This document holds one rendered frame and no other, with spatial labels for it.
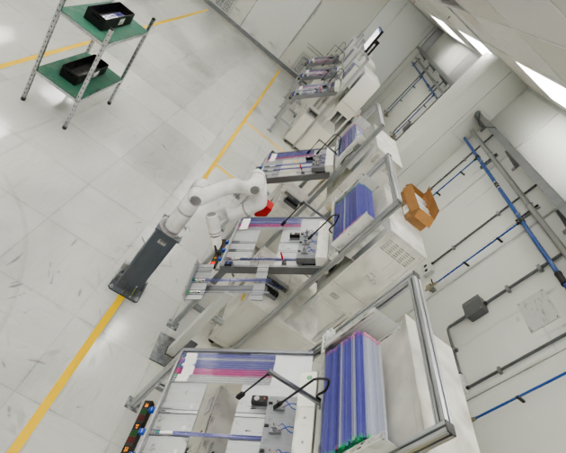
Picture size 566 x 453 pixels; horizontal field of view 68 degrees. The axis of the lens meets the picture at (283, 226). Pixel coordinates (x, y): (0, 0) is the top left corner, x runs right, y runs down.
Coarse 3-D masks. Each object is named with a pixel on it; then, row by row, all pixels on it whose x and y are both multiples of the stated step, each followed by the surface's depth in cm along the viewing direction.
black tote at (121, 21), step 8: (88, 8) 353; (96, 8) 367; (104, 8) 380; (112, 8) 395; (120, 8) 403; (88, 16) 356; (96, 16) 355; (120, 16) 379; (128, 16) 394; (96, 24) 359; (104, 24) 359; (112, 24) 374; (120, 24) 390
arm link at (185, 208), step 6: (198, 180) 276; (204, 180) 277; (192, 186) 271; (204, 186) 272; (186, 192) 280; (186, 198) 278; (180, 204) 278; (186, 204) 276; (180, 210) 277; (186, 210) 276; (192, 210) 278; (186, 216) 279
